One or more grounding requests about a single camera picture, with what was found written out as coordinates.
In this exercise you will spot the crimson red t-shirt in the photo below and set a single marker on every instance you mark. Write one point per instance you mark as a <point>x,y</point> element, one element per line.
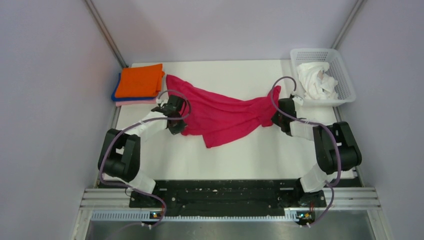
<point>220,119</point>

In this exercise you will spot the folded blue t-shirt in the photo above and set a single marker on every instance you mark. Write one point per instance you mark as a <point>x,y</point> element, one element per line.
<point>122,99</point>

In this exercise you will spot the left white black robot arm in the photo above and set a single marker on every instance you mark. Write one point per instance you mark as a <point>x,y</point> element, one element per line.
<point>120,156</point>

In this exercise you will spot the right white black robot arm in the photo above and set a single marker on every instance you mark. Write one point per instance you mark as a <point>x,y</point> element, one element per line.
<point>336,150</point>

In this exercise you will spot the folded pink t-shirt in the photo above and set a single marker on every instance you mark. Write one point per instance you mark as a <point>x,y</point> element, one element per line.
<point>135,102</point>

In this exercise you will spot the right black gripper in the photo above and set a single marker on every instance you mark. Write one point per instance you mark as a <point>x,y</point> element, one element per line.
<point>274,118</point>

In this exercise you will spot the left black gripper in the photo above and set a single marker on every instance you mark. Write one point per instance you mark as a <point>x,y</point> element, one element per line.
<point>178,129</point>

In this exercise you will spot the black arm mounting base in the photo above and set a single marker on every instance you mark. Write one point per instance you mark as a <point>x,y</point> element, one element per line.
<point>227,198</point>

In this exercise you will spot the white slotted cable duct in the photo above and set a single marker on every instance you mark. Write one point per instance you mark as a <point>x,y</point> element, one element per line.
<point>153,217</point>

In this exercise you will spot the white plastic laundry basket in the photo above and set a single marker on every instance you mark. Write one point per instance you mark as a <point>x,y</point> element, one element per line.
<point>338,70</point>

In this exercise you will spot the folded orange t-shirt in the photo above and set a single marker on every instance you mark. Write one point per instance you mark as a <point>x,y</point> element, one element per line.
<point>139,82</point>

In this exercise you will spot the crumpled white t-shirt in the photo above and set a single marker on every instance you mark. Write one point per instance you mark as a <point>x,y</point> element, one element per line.
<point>317,84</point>

